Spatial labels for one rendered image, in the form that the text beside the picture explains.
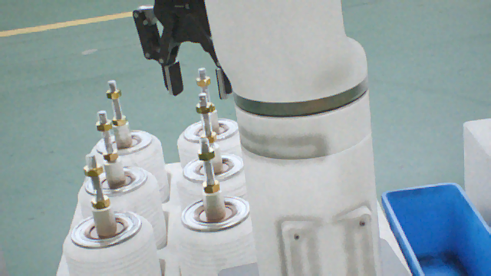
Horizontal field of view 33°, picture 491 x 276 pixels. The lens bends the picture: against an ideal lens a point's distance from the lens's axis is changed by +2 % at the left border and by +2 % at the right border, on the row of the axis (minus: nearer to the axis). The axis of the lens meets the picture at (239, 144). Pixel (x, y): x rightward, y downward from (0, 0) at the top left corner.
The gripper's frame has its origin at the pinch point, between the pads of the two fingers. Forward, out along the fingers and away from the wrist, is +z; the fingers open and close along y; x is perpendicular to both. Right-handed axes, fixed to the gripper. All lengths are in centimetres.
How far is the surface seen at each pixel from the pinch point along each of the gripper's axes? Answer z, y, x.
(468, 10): 36, -10, 152
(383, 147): 36, -2, 61
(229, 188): 11.6, 3.9, -3.1
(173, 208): 17.9, -7.6, 0.7
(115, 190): 10.5, -8.4, -8.6
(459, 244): 32.2, 22.3, 24.9
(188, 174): 10.5, -1.9, -2.7
